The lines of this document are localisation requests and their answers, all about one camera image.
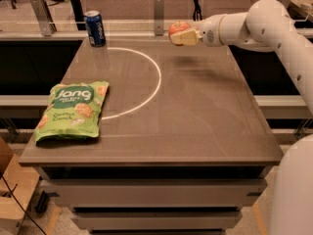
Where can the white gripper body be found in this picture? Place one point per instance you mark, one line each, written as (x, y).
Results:
(210, 31)

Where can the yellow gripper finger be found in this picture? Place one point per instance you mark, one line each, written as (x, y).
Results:
(187, 37)

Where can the red apple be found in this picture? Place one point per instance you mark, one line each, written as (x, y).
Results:
(177, 27)

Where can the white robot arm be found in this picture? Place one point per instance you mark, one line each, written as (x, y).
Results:
(268, 25)

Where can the green rice chip bag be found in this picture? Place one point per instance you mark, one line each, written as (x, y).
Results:
(73, 111)

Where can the blue Pepsi soda can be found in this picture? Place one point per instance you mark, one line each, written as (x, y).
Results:
(95, 29)

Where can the grey cabinet upper drawer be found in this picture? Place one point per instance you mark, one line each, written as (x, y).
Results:
(154, 193)

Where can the grey cabinet drawer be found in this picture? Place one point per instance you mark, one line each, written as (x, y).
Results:
(131, 221)
(154, 193)

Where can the grey cabinet lower drawer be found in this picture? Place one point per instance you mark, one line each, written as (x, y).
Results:
(131, 221)

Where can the wooden box on floor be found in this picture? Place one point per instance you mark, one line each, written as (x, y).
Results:
(17, 185)

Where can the middle metal rail bracket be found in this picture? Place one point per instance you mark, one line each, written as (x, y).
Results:
(158, 17)

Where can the left metal rail bracket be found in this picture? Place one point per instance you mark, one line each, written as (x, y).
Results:
(41, 11)

